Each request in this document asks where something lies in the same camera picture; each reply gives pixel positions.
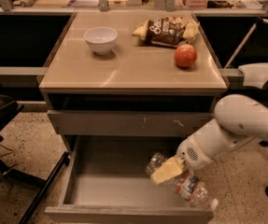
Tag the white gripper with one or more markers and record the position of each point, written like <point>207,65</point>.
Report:
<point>193,152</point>

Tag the clear plastic water bottle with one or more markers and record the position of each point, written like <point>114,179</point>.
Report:
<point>188,186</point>

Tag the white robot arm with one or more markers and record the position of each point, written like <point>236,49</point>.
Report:
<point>236,119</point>

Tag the open middle drawer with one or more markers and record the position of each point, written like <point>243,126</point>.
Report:
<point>106,183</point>

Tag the grey drawer cabinet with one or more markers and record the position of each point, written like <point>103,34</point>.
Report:
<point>130,68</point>

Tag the grey top drawer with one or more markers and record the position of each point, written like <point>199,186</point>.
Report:
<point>129,115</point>

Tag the red apple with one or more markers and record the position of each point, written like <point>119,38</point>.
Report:
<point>185,56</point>

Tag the white chair seat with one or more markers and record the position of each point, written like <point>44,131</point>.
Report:
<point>254,74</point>

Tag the brown chip bag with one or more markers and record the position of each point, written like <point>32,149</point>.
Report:
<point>168,31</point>

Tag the white bowl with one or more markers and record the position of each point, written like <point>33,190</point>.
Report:
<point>101,40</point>

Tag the white stick with black tip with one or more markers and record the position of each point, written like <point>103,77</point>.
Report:
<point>258,21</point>

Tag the dark office chair left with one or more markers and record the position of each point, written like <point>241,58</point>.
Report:
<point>9,109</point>

